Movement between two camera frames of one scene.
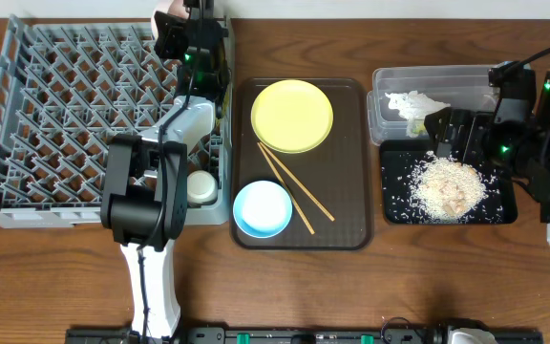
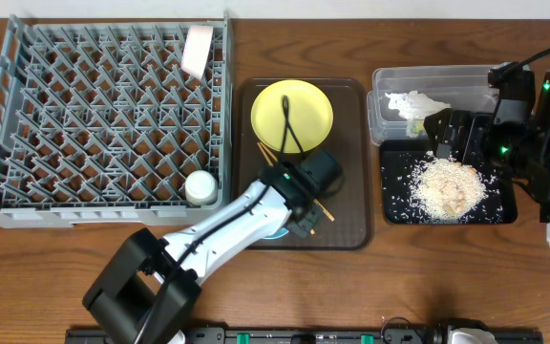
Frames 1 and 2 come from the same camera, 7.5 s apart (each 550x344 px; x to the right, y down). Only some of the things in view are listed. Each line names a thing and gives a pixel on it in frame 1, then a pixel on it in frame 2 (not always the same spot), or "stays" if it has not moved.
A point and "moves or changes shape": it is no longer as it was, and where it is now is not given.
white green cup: [201, 187] stays
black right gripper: [479, 124] stays
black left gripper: [171, 36] to [304, 221]
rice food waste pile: [445, 188] stays
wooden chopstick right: [296, 182] stays
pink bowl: [176, 8] moves or changes shape
